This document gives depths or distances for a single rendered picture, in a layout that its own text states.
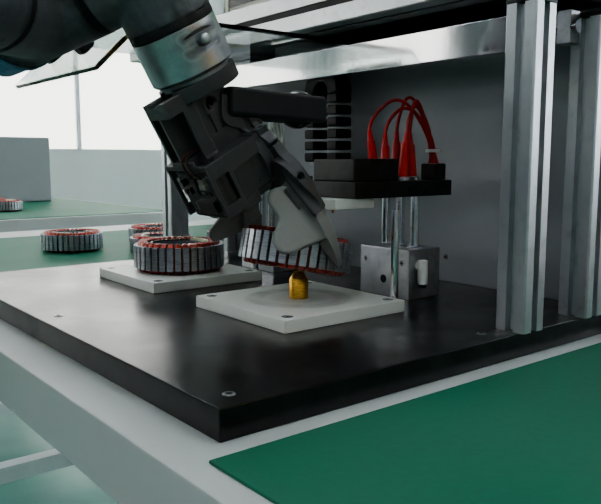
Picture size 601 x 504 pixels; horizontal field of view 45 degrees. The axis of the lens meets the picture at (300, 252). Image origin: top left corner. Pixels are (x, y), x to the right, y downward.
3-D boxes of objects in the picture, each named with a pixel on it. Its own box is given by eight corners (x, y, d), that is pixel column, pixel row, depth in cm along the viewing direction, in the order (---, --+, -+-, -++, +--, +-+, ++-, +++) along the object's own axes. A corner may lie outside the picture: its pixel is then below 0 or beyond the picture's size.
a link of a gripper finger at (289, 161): (300, 230, 67) (240, 160, 67) (313, 220, 68) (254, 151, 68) (318, 210, 63) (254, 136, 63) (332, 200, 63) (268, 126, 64)
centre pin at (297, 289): (297, 300, 71) (297, 273, 71) (285, 297, 72) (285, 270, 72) (312, 297, 72) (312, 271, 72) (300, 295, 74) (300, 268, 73)
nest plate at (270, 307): (284, 334, 62) (284, 320, 62) (195, 306, 74) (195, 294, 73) (404, 311, 71) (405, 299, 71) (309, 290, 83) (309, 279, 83)
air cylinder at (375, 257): (407, 300, 77) (408, 249, 76) (359, 290, 83) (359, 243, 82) (439, 295, 80) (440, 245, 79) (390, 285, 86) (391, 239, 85)
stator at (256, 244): (282, 268, 64) (288, 227, 64) (216, 257, 72) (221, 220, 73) (372, 281, 71) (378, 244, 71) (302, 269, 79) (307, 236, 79)
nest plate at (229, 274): (153, 293, 81) (153, 283, 81) (99, 277, 92) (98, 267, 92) (262, 280, 90) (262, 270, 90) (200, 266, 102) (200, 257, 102)
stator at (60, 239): (70, 245, 143) (69, 226, 143) (115, 248, 139) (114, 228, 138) (27, 251, 133) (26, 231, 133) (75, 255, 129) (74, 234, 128)
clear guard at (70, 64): (94, 69, 69) (92, 4, 68) (15, 88, 88) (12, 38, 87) (346, 89, 89) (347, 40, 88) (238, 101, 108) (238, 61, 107)
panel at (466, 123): (624, 310, 72) (642, -1, 68) (247, 248, 123) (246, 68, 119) (630, 309, 72) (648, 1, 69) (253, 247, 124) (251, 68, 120)
